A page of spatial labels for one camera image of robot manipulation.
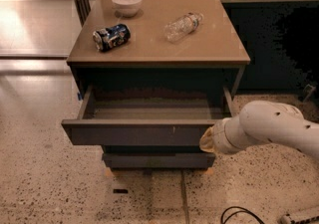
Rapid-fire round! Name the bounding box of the grey top drawer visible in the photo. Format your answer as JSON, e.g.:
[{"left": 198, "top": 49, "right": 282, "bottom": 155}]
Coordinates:
[{"left": 62, "top": 87, "right": 236, "bottom": 147}]

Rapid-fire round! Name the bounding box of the grey drawer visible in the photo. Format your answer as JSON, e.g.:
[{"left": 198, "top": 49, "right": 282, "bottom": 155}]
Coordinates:
[
  {"left": 102, "top": 153, "right": 215, "bottom": 169},
  {"left": 62, "top": 87, "right": 236, "bottom": 147}
]

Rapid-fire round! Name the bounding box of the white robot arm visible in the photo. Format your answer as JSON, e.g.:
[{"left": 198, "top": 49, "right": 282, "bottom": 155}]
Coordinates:
[{"left": 199, "top": 101, "right": 319, "bottom": 160}]

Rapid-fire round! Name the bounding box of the brown drawer cabinet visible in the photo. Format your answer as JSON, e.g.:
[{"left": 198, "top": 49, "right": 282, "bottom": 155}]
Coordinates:
[{"left": 67, "top": 0, "right": 250, "bottom": 154}]

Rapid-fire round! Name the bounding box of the grey bottom drawer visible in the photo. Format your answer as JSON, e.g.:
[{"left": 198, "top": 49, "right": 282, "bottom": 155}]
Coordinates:
[{"left": 102, "top": 153, "right": 215, "bottom": 169}]

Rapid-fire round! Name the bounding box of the grey power strip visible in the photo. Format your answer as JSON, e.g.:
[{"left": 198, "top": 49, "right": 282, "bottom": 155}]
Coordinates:
[{"left": 279, "top": 206, "right": 319, "bottom": 224}]

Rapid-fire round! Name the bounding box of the clear plastic water bottle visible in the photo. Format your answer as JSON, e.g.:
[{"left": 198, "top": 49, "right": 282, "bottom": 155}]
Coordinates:
[{"left": 163, "top": 12, "right": 203, "bottom": 43}]

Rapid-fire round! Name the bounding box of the blue soda can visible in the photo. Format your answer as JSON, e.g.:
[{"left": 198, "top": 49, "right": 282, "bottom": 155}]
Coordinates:
[{"left": 93, "top": 24, "right": 131, "bottom": 52}]

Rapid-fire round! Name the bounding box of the white ceramic bowl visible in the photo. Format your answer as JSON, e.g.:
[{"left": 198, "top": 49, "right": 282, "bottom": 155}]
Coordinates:
[{"left": 112, "top": 0, "right": 143, "bottom": 17}]

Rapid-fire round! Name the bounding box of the black floor cable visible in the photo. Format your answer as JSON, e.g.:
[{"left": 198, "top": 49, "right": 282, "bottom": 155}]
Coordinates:
[{"left": 220, "top": 205, "right": 266, "bottom": 224}]

